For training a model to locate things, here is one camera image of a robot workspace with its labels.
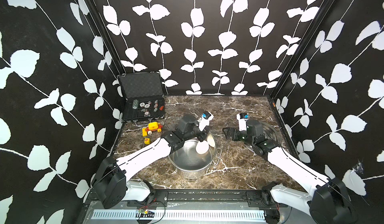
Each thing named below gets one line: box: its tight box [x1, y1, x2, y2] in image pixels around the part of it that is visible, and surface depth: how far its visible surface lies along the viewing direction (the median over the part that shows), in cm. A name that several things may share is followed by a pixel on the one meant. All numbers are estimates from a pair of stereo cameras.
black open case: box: [117, 71, 165, 122], surface depth 110 cm
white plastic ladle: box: [196, 140, 210, 155], surface depth 88 cm
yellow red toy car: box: [142, 121, 163, 137], surface depth 99 cm
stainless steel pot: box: [168, 134, 222, 180], surface depth 89 cm
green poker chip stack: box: [132, 99, 139, 110], surface depth 113 cm
